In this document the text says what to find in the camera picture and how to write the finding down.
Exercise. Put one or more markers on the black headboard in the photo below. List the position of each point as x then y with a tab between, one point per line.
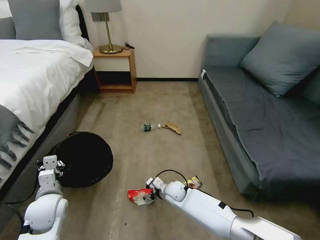
83	22

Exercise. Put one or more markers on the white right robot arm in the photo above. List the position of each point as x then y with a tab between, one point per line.
207	210

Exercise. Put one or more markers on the large blue-grey cushion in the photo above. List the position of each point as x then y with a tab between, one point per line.
280	60

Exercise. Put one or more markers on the crumpled brown paper bag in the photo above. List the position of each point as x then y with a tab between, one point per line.
173	127

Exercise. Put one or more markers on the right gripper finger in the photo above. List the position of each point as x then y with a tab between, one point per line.
149	183
149	200

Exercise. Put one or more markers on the grey fringed throw blanket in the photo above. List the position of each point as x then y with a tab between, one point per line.
11	132

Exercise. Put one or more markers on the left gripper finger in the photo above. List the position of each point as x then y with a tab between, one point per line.
40	167
61	164

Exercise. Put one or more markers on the gold snack wrapper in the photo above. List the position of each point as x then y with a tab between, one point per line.
194	182

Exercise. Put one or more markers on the wooden nightstand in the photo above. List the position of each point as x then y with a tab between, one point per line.
115	72

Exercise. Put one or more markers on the grey wall switch panel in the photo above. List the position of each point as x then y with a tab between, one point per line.
100	17

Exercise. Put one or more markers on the grey-blue sofa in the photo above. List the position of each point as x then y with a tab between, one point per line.
262	130

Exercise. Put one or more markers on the red and white wrapper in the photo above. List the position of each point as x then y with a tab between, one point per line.
138	195

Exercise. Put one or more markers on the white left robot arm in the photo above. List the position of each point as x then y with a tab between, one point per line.
45	207

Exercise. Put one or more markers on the white pillow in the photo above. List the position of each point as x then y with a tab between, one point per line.
72	22

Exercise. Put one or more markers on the grey pillow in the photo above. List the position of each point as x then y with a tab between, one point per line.
35	18

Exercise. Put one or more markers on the white sofa tag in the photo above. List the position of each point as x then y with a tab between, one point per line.
203	74

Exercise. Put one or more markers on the white duvet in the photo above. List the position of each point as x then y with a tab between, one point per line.
35	80

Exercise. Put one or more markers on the black mesh trash bin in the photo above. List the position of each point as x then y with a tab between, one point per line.
82	160

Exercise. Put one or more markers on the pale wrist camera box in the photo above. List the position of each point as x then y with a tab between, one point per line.
50	162

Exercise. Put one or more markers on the clear plastic bottle green label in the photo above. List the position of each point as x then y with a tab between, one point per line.
149	127

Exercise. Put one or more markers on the grey bed base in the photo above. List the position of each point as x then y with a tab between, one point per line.
42	140

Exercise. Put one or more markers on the dark teal cushion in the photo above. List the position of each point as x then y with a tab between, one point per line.
312	90

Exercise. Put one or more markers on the brass table lamp grey shade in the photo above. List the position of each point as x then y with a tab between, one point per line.
108	27

